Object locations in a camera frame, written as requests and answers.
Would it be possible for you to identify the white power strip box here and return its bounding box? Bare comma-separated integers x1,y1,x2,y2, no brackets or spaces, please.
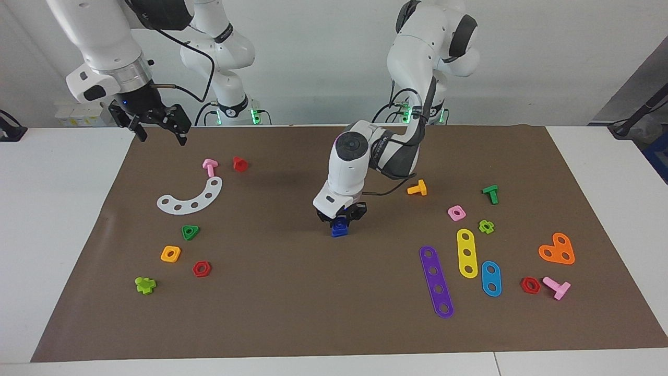
55,102,118,127

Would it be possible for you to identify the white curved hole plate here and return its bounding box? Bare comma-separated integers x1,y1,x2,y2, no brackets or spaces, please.
157,176,223,215

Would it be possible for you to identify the brown table mat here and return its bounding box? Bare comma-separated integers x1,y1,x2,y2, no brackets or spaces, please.
30,124,668,363

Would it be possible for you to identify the purple four-hole plate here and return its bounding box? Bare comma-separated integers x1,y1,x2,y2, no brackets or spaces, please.
419,245,455,319

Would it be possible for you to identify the yellow three-hole plate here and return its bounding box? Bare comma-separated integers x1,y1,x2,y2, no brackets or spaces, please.
457,228,479,279

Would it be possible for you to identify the black clamp device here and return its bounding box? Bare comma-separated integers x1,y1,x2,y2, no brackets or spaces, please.
0,110,28,143

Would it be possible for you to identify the blue two-hole plate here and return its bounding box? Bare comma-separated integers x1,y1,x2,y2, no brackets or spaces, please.
481,261,503,298

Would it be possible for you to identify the orange heart plate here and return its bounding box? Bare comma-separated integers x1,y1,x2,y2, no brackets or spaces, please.
538,232,576,265

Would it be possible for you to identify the black stand pole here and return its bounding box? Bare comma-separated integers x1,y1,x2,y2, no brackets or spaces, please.
608,84,668,139

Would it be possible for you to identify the blue crate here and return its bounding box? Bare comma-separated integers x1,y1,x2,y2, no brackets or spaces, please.
643,131,668,184

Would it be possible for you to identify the black base cable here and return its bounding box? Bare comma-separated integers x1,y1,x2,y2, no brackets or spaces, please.
194,101,220,127
372,86,418,124

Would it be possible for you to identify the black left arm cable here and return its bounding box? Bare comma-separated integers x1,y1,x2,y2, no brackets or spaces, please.
360,76,439,198

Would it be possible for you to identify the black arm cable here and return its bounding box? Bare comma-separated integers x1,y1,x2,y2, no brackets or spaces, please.
360,76,439,198
151,26,216,103

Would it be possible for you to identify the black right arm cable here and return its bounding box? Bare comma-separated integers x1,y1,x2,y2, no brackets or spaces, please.
151,26,216,103

